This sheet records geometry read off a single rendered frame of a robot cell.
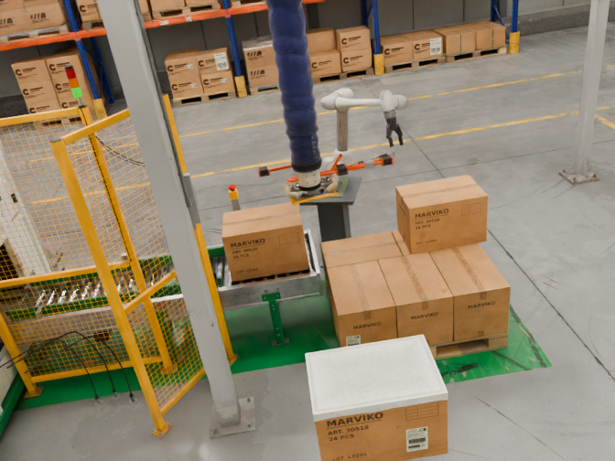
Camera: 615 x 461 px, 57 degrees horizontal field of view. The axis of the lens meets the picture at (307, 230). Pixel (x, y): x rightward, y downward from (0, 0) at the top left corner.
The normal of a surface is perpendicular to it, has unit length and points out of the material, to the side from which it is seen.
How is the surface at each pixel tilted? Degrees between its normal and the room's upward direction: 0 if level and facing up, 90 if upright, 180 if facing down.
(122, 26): 90
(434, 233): 90
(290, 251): 90
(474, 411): 0
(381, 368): 0
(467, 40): 92
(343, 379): 0
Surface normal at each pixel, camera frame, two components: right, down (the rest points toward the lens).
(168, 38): 0.12, 0.47
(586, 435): -0.13, -0.86
